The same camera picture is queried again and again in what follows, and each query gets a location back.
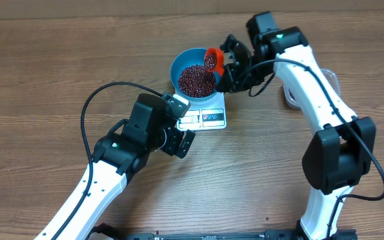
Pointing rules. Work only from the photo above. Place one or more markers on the red plastic measuring scoop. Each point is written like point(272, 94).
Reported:
point(220, 60)

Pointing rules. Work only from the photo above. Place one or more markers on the red beans in bowl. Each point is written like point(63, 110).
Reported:
point(195, 81)

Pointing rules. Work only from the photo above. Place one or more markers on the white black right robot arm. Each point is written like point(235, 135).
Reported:
point(341, 150)

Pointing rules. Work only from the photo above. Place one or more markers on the blue plastic bowl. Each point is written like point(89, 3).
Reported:
point(194, 56)

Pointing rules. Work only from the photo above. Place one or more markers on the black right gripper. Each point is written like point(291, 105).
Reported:
point(235, 84)

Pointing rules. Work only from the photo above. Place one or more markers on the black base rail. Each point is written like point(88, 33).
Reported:
point(107, 232)

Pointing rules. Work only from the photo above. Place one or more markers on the clear plastic bean container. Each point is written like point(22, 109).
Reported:
point(329, 75)

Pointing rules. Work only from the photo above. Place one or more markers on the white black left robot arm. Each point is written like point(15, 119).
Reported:
point(117, 157)

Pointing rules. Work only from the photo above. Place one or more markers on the white digital kitchen scale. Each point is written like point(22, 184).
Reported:
point(206, 113)

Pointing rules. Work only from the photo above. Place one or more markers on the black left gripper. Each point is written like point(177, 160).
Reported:
point(171, 146)

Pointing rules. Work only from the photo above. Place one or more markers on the red beans in scoop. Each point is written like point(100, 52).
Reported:
point(210, 62)

